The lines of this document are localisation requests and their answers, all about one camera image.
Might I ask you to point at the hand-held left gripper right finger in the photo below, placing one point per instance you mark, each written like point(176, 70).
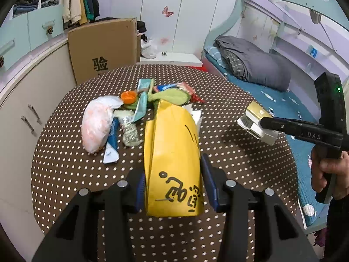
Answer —
point(208, 181)

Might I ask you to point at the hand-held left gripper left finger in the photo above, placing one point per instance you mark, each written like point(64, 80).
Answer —
point(140, 192)

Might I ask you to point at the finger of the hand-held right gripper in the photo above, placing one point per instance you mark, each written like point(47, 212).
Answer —
point(289, 127)

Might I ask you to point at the gold and white carton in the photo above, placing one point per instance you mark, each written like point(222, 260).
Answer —
point(253, 114)

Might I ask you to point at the yellow paper bag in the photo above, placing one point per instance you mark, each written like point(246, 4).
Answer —
point(171, 147)

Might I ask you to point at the long teal wrapper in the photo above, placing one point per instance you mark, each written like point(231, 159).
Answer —
point(141, 106)

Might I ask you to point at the person's right forearm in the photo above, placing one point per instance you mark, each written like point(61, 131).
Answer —
point(338, 229)

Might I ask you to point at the person's right hand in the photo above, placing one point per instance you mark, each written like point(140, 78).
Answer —
point(317, 174)

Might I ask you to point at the blue and white tube wrapper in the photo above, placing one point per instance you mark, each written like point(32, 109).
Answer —
point(111, 147)

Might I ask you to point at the crumpled clear wrapper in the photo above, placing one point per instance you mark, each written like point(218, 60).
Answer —
point(131, 136)

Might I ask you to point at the white tissue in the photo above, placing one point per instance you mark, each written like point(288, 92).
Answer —
point(196, 117)

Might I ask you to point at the grey duvet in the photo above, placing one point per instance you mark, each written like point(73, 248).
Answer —
point(259, 60)

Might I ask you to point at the brown polka-dot tablecloth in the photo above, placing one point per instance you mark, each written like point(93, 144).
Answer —
point(68, 169)

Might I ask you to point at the white plastic bag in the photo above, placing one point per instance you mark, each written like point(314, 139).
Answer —
point(98, 122)

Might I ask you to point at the plaid pillow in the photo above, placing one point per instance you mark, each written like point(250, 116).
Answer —
point(235, 64)

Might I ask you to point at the red and blue snack wrapper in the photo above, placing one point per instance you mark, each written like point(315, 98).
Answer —
point(190, 90)

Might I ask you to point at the green pouch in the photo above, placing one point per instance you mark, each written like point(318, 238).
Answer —
point(171, 95)

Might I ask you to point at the orange bottle cap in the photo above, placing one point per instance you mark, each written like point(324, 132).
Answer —
point(128, 97)

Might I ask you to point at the short teal wrapper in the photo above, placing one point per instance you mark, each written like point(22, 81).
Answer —
point(144, 85)

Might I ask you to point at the crumpled white bag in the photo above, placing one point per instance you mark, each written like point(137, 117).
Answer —
point(149, 49)

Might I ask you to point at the faint pink butterfly sticker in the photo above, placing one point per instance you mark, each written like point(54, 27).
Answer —
point(163, 41)

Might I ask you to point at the large cardboard box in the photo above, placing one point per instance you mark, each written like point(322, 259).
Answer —
point(103, 49)

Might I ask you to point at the beige cabinet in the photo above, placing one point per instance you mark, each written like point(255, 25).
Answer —
point(16, 92)

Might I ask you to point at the black bag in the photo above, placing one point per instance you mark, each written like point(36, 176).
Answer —
point(141, 26)

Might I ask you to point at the white wardrobe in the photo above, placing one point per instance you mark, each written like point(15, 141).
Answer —
point(152, 0)

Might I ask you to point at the teal drawer unit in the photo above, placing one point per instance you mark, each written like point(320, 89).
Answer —
point(32, 27)

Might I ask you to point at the hanging clothes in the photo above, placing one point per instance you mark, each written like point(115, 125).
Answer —
point(79, 0)

